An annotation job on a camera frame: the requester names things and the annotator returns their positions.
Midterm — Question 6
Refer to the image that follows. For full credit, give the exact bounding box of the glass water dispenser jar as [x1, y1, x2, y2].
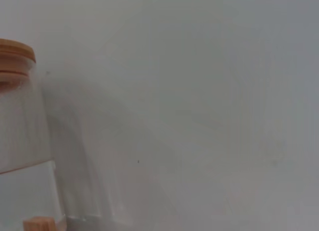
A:
[0, 58, 68, 231]

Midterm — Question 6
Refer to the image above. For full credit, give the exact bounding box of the wooden jar lid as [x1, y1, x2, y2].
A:
[0, 38, 36, 89]

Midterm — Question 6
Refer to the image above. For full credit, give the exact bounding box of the wooden dispenser stand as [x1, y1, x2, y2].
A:
[23, 217, 57, 231]

